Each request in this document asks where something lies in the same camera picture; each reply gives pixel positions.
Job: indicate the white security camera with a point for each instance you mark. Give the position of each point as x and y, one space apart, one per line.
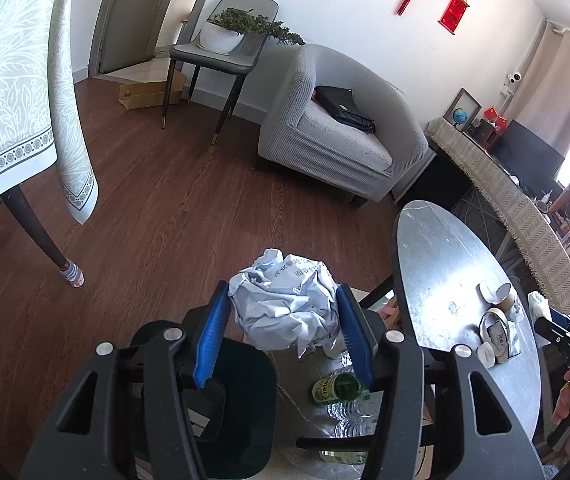
511 82

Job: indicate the beige curtain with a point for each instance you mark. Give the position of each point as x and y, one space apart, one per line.
542 100

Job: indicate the cardboard box on floor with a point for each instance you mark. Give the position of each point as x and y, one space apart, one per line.
150 94

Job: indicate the beige fringed table runner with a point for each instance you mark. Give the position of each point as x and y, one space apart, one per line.
546 258

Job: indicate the black handbag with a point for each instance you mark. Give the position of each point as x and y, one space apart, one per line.
340 105

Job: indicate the grey door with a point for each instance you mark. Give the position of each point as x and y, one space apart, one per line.
125 34

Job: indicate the paper ball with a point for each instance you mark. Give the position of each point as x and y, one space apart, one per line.
286 301

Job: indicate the grey dining chair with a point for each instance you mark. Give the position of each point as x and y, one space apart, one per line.
238 63

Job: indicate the dark green trash bin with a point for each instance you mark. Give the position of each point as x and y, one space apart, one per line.
232 417

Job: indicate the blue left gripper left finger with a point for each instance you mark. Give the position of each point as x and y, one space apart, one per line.
209 334

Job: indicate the round grey marble table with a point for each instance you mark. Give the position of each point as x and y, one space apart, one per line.
438 266

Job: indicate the white plastic lid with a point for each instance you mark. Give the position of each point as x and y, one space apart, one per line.
486 355

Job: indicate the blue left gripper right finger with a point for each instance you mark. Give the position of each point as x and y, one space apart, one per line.
357 335

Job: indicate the grey armchair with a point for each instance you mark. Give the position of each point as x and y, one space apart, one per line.
299 134

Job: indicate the black monitor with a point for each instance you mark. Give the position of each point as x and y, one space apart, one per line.
529 158

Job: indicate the brown tape roll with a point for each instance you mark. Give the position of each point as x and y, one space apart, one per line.
494 332
503 298

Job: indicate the green glass bottle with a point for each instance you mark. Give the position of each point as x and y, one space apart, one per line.
336 388

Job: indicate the black table leg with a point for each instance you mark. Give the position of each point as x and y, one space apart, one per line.
18 205

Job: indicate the red scroll right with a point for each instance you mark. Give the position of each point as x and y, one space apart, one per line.
453 14

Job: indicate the small globe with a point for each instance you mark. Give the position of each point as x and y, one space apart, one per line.
460 117

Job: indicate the framed picture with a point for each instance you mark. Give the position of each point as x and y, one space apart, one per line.
466 101

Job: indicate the potted green plant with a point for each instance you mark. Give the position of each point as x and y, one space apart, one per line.
239 27

